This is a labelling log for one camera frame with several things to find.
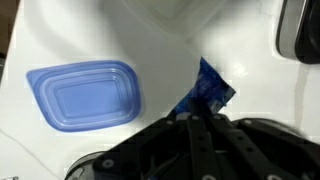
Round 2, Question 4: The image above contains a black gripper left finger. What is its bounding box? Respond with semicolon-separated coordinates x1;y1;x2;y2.
93;99;221;180

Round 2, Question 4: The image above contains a blue snack packet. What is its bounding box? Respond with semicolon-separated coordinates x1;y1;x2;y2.
171;56;237;118

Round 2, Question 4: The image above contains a steel utensil holder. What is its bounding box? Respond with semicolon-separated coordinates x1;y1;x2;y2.
64;150;108;180

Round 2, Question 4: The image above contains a blue plastic container lid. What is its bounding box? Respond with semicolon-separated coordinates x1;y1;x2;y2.
25;59;143;134

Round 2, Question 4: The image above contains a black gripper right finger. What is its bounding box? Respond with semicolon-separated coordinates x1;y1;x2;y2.
208;113;320;180

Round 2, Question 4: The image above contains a black and silver coffee maker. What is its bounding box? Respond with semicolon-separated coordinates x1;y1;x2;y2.
275;0;320;65

